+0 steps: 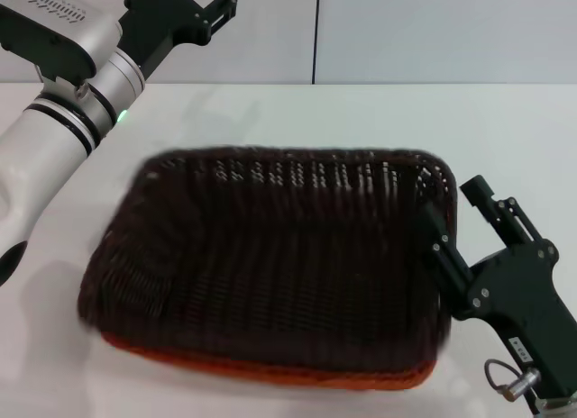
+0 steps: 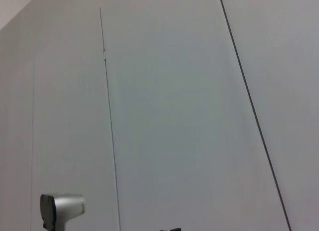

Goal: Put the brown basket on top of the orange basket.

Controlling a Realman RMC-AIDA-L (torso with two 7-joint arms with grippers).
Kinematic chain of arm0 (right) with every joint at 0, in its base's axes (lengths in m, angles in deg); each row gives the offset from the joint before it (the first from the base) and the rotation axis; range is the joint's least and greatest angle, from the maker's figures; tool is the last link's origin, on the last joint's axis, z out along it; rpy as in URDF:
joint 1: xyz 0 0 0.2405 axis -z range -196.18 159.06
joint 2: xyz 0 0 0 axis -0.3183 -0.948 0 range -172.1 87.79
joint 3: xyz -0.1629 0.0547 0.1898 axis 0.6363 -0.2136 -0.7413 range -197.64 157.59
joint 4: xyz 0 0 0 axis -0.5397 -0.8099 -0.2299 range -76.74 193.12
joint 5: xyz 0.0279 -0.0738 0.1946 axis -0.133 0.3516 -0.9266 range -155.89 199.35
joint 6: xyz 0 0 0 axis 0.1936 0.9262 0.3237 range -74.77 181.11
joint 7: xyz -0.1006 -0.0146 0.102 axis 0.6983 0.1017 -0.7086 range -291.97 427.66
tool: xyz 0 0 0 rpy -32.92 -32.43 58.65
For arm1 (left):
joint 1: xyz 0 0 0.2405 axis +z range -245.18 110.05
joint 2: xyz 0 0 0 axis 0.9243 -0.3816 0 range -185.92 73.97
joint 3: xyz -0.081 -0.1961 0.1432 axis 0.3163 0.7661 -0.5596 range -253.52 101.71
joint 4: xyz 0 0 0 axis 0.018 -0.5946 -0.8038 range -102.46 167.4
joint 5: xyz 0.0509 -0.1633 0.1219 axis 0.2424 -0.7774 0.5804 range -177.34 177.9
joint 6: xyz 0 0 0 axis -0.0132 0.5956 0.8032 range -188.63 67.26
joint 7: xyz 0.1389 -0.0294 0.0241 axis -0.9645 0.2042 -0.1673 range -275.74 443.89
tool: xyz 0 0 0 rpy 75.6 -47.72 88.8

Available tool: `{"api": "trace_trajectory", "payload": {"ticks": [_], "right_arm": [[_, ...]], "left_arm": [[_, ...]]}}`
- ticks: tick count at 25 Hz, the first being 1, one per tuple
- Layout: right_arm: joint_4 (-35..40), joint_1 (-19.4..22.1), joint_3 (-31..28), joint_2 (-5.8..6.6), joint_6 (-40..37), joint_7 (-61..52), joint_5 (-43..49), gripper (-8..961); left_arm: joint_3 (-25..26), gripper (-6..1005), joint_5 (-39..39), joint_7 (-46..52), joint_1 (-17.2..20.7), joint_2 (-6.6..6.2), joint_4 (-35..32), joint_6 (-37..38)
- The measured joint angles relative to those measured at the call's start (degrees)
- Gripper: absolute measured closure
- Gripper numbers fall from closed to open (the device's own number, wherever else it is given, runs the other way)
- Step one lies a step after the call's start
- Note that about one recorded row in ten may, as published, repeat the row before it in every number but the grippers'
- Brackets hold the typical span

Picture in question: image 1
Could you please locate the dark brown woven plastic basket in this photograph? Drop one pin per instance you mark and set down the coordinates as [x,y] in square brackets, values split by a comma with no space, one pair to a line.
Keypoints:
[270,256]

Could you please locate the orange woven plastic basket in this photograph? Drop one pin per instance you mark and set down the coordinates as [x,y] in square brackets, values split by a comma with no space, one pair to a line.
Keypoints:
[279,374]

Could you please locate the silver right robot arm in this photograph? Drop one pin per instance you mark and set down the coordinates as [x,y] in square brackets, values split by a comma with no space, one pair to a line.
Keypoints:
[559,409]

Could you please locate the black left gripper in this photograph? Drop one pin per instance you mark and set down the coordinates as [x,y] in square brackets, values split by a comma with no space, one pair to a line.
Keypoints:
[162,21]

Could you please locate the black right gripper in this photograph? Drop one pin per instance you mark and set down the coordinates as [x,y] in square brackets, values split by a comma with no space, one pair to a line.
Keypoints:
[527,296]

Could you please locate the black vertical wall strip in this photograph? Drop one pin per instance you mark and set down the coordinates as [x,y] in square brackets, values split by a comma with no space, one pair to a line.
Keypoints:
[316,30]

